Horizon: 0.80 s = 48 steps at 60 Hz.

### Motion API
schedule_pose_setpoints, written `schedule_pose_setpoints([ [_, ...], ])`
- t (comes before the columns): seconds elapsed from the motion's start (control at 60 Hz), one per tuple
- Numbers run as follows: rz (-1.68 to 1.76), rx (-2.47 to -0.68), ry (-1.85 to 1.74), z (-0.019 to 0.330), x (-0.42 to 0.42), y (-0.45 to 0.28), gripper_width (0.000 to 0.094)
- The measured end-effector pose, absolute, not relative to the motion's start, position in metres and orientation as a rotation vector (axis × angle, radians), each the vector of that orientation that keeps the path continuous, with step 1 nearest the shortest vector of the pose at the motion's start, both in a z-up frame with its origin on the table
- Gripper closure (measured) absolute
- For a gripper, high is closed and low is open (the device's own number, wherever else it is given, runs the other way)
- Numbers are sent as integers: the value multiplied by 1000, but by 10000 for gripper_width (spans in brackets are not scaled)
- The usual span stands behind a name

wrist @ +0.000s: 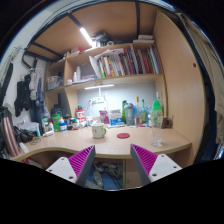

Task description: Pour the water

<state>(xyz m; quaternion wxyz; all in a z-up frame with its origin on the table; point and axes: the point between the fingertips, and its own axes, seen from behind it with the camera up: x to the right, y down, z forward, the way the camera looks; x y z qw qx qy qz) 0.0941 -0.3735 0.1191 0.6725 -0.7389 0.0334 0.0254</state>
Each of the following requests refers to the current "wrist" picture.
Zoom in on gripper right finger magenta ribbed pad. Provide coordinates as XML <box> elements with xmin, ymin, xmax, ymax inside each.
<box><xmin>130</xmin><ymin>144</ymin><xmax>181</xmax><ymax>186</ymax></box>

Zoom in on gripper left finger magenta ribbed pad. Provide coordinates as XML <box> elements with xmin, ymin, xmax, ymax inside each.
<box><xmin>46</xmin><ymin>145</ymin><xmax>96</xmax><ymax>187</ymax></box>

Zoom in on green-capped plastic water bottle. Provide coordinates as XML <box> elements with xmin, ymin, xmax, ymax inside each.
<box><xmin>151</xmin><ymin>99</ymin><xmax>163</xmax><ymax>128</ymax></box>

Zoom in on shoes under desk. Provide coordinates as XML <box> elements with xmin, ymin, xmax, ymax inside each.
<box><xmin>85</xmin><ymin>161</ymin><xmax>123</xmax><ymax>190</ymax></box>

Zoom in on red round coaster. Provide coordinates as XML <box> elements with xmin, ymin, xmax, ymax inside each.
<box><xmin>117</xmin><ymin>133</ymin><xmax>130</xmax><ymax>139</ymax></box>

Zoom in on white ceramic mug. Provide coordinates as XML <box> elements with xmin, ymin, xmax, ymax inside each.
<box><xmin>91</xmin><ymin>123</ymin><xmax>106</xmax><ymax>139</ymax></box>

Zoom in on clear drinking glass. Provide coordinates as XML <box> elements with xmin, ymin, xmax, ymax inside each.
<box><xmin>151</xmin><ymin>116</ymin><xmax>163</xmax><ymax>147</ymax></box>

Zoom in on green glass bottle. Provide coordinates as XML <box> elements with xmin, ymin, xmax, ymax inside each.
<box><xmin>141</xmin><ymin>99</ymin><xmax>147</xmax><ymax>123</ymax></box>

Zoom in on red-lidded white jar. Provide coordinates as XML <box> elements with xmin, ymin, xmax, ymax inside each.
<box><xmin>76</xmin><ymin>110</ymin><xmax>85</xmax><ymax>123</ymax></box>

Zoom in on green canister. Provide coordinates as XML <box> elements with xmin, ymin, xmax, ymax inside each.
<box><xmin>52</xmin><ymin>114</ymin><xmax>61</xmax><ymax>132</ymax></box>

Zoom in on pink packet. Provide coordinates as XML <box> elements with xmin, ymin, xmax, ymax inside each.
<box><xmin>100</xmin><ymin>110</ymin><xmax>109</xmax><ymax>124</ymax></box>

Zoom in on blue white tissue box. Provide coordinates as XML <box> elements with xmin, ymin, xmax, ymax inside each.
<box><xmin>109</xmin><ymin>109</ymin><xmax>122</xmax><ymax>125</ymax></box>

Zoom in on black headphones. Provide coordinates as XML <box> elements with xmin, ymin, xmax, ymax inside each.
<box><xmin>13</xmin><ymin>126</ymin><xmax>34</xmax><ymax>143</ymax></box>

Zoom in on grey shaker bottle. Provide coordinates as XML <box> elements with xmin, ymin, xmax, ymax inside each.
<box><xmin>124</xmin><ymin>103</ymin><xmax>134</xmax><ymax>126</ymax></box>

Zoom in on pink metal thermos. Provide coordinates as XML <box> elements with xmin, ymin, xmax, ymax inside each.
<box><xmin>2</xmin><ymin>117</ymin><xmax>20</xmax><ymax>157</ymax></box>

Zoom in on clear storage box on shelf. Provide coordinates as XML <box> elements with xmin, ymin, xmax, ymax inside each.
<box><xmin>47</xmin><ymin>76</ymin><xmax>63</xmax><ymax>90</ymax></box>

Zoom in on wooden desk shelf unit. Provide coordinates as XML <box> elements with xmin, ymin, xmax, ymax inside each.
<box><xmin>43</xmin><ymin>9</ymin><xmax>205</xmax><ymax>158</ymax></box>

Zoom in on row of books on shelf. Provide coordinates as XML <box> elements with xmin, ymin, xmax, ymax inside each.
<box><xmin>89</xmin><ymin>44</ymin><xmax>162</xmax><ymax>78</ymax></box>

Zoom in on fluorescent tube lamp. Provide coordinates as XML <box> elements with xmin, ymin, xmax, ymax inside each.
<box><xmin>80</xmin><ymin>27</ymin><xmax>93</xmax><ymax>47</ymax></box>

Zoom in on dark clothes hanging on wall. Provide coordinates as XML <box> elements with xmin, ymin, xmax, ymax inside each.
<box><xmin>14</xmin><ymin>68</ymin><xmax>49</xmax><ymax>123</ymax></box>

